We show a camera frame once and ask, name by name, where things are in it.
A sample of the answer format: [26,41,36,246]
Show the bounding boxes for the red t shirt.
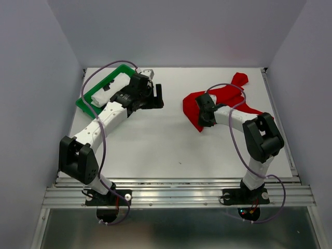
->
[182,73,262,132]

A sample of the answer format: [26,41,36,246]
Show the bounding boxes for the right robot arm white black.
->
[196,93,284,202]

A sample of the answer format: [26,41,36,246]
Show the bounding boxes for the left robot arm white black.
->
[59,69,163,204]

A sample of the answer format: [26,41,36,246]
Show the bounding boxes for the white rolled t shirt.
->
[91,73,130,108]

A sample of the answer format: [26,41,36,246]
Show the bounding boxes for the green plastic tray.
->
[84,64,136,115]

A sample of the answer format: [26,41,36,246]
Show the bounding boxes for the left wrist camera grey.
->
[141,69,155,80]

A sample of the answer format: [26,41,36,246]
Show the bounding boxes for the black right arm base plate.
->
[220,188,270,206]

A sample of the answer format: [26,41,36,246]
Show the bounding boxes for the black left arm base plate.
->
[85,189,127,206]

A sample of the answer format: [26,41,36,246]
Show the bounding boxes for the aluminium frame rails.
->
[32,67,330,248]

